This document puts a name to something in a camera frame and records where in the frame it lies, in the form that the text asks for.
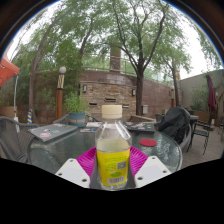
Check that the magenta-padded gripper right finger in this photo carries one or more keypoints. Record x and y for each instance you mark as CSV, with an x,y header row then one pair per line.
x,y
140,163

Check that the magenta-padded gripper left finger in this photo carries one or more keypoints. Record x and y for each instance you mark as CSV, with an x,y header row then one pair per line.
x,y
85,163

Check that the clear bottle with yellow label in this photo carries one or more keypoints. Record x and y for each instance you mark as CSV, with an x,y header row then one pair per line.
x,y
113,166

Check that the flat round red coaster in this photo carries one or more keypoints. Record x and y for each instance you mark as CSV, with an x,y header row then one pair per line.
x,y
148,142

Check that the blue printed card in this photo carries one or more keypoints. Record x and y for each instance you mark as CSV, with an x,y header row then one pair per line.
x,y
88,130

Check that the black laptop with stickers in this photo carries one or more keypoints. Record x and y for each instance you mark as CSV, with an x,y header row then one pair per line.
x,y
140,126

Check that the white printed card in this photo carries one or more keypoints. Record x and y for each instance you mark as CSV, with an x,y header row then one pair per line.
x,y
94,124

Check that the grey laptop with stickers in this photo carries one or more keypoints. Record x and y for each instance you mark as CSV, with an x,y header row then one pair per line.
x,y
51,131

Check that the green plant in blue pot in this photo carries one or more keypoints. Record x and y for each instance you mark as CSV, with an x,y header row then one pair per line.
x,y
76,116

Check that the grey wicker chair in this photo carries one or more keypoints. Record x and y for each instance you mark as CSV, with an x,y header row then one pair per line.
x,y
10,133
186,138
61,119

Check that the black backpack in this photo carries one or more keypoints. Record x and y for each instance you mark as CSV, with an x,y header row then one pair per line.
x,y
173,125

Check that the black metal chair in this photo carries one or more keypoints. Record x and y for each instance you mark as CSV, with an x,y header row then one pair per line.
x,y
201,132

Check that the dark-trunked tree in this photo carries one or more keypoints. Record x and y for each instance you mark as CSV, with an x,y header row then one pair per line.
x,y
139,93

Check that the round dark patio table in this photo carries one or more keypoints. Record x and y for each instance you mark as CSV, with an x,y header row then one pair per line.
x,y
194,117

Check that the closed maroon parasol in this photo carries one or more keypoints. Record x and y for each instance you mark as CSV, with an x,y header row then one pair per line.
x,y
211,95

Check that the orange parasol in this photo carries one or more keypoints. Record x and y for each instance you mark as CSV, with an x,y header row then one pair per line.
x,y
6,70

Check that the wooden lamp post white globe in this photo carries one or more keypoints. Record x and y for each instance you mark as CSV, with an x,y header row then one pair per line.
x,y
59,100

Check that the black wall lamp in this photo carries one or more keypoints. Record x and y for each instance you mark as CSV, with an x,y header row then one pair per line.
x,y
85,88
133,92

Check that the blue and yellow striped post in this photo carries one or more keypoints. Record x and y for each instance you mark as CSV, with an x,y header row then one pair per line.
x,y
29,117

